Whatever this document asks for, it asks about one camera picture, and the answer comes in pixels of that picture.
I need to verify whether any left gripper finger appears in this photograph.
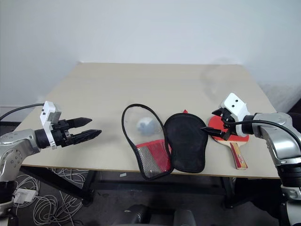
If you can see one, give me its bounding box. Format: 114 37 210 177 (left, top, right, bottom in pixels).
70 129 102 145
67 117 93 129

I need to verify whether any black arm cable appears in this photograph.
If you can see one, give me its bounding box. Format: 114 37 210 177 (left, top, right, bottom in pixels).
225 119 301 146
0 103 46 121

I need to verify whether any black metal table frame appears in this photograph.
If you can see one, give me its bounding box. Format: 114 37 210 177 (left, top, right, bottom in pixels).
21 166 283 210

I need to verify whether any white blue wad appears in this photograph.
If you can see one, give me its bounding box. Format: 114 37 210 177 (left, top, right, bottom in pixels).
136 117 156 136

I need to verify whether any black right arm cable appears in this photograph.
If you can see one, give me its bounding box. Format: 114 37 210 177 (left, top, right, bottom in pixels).
225 119 301 146

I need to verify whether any red table tennis paddle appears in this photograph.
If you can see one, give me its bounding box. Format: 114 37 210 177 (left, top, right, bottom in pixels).
208 114 250 170

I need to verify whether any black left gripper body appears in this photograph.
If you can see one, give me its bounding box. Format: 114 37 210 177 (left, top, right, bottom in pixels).
52 119 76 148

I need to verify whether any white power adapter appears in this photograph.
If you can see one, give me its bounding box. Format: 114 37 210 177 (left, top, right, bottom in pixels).
13 188 38 204

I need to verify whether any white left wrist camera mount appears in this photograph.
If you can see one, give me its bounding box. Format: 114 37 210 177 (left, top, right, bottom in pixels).
39 101 63 150

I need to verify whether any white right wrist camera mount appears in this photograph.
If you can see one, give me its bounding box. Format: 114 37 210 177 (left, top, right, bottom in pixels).
221 93 251 137

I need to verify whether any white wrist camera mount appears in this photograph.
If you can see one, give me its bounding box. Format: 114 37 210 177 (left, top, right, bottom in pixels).
221 93 251 137
39 101 63 150

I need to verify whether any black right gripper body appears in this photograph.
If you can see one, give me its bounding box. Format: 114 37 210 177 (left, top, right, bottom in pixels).
220 108 237 140

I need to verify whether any white floor cable tangle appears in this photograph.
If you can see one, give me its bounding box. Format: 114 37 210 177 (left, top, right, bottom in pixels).
11 167 91 226

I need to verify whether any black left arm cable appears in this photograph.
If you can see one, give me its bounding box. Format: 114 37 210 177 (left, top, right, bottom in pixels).
0 103 46 121

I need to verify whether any red mesh pouch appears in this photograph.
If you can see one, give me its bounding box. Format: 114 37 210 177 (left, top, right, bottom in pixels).
121 103 209 181

